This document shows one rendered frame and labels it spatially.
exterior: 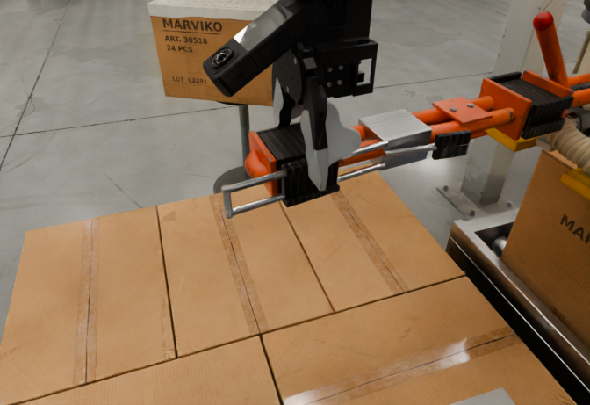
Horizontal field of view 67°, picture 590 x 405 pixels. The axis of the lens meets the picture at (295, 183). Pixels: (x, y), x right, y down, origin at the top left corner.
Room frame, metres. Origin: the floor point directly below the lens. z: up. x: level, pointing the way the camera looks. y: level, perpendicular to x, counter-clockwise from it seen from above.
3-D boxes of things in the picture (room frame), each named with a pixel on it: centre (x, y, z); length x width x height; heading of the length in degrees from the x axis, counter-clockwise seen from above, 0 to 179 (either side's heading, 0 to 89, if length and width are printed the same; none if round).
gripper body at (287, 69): (0.44, -0.03, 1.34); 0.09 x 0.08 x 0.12; 113
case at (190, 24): (1.98, 0.25, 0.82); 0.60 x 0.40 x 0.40; 78
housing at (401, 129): (0.49, -0.12, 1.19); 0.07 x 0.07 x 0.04; 23
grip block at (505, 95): (0.57, -0.32, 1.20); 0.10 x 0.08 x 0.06; 23
